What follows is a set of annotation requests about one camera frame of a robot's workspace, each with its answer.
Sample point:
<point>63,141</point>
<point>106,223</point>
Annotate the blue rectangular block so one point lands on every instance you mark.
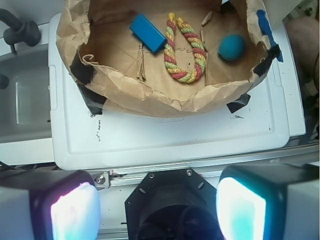
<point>148,34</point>

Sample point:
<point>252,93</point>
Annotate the metal corner bracket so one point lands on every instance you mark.
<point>102,179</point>

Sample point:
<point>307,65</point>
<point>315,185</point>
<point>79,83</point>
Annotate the clear plastic container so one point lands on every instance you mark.
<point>25,95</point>

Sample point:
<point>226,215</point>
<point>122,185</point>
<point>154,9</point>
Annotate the multicolour twisted rope toy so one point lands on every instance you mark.
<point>196,48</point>

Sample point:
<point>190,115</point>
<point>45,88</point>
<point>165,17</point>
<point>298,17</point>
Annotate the aluminium extrusion rail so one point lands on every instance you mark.
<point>210,167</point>

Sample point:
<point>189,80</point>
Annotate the brown paper bag tray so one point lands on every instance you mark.
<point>103,55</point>

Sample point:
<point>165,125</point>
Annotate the blue masking tape strip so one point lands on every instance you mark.
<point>266,30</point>

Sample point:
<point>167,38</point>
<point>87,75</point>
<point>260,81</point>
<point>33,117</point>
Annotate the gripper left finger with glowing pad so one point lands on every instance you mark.
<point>48,205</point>

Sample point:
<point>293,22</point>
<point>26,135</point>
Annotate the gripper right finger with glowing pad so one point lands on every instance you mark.
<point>269,202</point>

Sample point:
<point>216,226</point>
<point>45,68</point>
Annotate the teal textured ball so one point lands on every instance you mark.
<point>232,47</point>

